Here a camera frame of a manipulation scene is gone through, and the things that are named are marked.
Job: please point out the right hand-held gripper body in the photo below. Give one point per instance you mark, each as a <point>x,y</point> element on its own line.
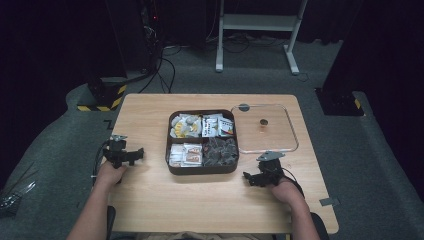
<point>270,168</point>

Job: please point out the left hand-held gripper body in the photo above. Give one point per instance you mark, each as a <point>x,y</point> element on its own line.
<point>115,150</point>

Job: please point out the person's left hand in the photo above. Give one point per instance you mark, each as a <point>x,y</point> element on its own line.
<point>108,174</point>

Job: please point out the person's right hand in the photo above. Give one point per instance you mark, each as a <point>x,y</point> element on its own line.
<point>285,192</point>

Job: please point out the clear plastic lid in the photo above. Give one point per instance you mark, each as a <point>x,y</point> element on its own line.
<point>276,136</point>

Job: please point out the pile of dark grey packets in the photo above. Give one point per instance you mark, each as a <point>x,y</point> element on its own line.
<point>220,152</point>

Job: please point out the pile of orange white packets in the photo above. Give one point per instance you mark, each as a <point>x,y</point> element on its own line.
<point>186,156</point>

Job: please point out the brown divided box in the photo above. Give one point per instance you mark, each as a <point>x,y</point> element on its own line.
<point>202,171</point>

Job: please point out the pile of yellow white packets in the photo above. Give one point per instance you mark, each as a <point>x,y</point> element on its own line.
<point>185,127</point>

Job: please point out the black yellow striped stand base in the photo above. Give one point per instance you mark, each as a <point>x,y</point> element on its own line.
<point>106,96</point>

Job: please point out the pile of white printed packets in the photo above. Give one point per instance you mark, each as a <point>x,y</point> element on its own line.
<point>216,126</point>

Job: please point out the grey tape piece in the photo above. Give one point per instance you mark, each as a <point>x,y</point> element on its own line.
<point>329,201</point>

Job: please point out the clear plastic wrap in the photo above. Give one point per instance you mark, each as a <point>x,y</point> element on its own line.
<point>15,193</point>

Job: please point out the dark equipment rack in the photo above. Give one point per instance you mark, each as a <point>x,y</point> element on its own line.
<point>150,33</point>

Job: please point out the white metal stand frame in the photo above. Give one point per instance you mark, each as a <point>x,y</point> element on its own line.
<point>260,22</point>

